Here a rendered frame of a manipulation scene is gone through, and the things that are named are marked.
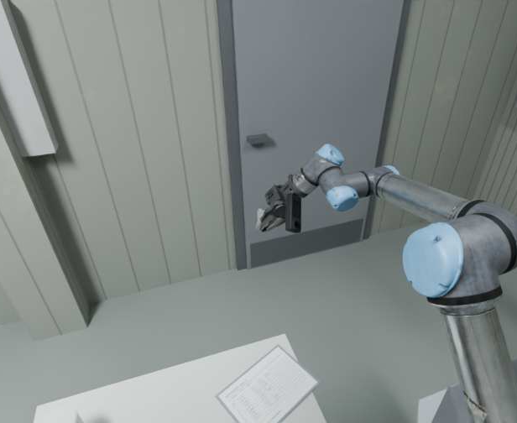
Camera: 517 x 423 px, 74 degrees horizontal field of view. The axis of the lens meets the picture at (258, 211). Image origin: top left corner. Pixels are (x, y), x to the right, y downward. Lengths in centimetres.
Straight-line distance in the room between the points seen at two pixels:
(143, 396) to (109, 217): 147
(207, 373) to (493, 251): 69
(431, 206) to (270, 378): 56
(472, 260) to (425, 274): 7
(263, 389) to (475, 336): 49
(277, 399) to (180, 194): 156
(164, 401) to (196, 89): 155
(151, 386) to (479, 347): 71
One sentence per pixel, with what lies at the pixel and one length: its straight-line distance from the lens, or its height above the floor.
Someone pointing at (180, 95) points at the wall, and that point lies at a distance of 201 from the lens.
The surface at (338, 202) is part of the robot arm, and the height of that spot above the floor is 130.
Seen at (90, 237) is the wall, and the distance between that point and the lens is 236.
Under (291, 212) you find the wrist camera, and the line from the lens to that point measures 103.
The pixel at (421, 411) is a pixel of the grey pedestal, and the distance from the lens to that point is 115.
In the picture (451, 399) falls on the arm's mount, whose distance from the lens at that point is 98.
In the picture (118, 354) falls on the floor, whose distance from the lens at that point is 233.
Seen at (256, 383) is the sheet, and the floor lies 97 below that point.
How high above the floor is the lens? 177
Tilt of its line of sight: 32 degrees down
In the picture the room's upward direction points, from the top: 2 degrees counter-clockwise
